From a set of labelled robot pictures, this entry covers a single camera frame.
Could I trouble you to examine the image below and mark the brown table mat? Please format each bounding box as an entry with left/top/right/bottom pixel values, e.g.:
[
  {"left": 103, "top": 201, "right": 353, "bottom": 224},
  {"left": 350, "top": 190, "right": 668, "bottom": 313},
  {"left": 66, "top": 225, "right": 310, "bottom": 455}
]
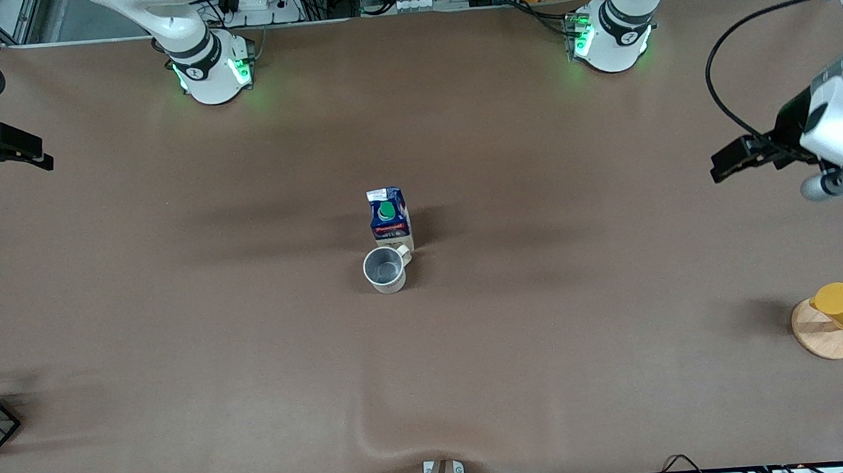
[{"left": 0, "top": 0, "right": 843, "bottom": 473}]

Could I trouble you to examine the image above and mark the black base cable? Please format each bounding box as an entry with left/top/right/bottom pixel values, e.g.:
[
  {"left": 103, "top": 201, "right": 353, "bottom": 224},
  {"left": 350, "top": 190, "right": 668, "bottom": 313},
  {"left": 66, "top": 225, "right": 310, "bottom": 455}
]
[{"left": 506, "top": 0, "right": 580, "bottom": 44}]

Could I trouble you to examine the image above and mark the white power strip with plugs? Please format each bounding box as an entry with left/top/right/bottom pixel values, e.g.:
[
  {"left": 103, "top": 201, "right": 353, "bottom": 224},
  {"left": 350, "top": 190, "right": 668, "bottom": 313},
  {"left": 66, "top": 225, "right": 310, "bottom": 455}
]
[{"left": 216, "top": 0, "right": 306, "bottom": 29}]

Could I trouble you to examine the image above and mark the blue milk carton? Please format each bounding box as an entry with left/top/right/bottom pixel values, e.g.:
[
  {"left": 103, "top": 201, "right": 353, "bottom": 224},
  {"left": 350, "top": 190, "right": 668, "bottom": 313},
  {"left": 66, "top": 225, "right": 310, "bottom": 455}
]
[{"left": 366, "top": 184, "right": 417, "bottom": 259}]

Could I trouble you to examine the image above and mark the beige ceramic mug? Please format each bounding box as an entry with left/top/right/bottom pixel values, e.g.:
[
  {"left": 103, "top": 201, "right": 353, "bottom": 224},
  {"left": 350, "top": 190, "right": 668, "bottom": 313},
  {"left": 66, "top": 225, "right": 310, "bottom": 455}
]
[{"left": 360, "top": 242, "right": 416, "bottom": 297}]

